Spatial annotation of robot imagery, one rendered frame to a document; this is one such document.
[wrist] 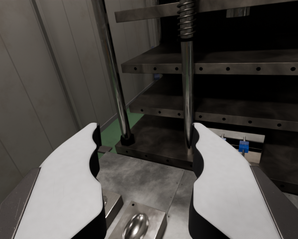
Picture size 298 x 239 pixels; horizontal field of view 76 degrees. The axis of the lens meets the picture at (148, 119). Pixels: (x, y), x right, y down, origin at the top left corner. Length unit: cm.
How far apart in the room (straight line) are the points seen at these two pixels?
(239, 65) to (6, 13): 192
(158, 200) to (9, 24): 191
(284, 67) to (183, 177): 63
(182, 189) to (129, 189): 25
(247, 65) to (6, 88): 190
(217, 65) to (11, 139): 188
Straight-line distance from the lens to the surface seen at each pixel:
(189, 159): 111
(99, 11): 103
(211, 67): 93
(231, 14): 115
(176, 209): 88
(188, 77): 91
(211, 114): 101
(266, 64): 91
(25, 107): 222
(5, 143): 218
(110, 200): 88
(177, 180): 98
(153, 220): 78
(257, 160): 113
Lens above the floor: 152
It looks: 29 degrees down
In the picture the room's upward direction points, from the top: 8 degrees counter-clockwise
